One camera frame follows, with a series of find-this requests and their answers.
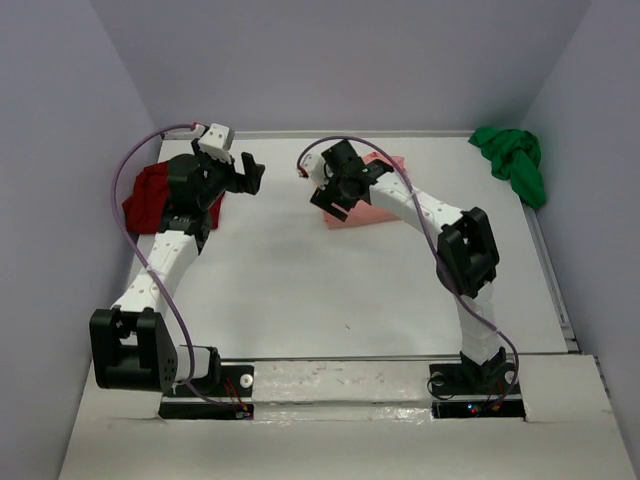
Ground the pink t-shirt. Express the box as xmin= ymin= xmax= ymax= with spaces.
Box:
xmin=322 ymin=152 xmax=406 ymax=230

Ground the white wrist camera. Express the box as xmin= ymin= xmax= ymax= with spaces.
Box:
xmin=301 ymin=153 xmax=331 ymax=189
xmin=197 ymin=124 xmax=235 ymax=164

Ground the green crumpled t-shirt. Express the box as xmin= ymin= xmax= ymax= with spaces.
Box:
xmin=468 ymin=127 xmax=547 ymax=209

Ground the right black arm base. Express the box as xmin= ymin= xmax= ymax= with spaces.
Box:
xmin=426 ymin=347 xmax=526 ymax=420

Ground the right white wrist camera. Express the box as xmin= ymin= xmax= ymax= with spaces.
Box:
xmin=301 ymin=153 xmax=331 ymax=189

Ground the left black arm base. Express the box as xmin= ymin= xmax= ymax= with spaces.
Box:
xmin=158 ymin=360 xmax=255 ymax=421

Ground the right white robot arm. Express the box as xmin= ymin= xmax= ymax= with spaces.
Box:
xmin=296 ymin=136 xmax=514 ymax=388

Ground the red folded t-shirt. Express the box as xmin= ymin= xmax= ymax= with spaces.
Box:
xmin=122 ymin=161 xmax=224 ymax=237

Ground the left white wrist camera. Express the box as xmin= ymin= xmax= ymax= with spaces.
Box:
xmin=197 ymin=124 xmax=235 ymax=164

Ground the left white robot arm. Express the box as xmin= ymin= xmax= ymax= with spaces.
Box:
xmin=89 ymin=144 xmax=266 ymax=394

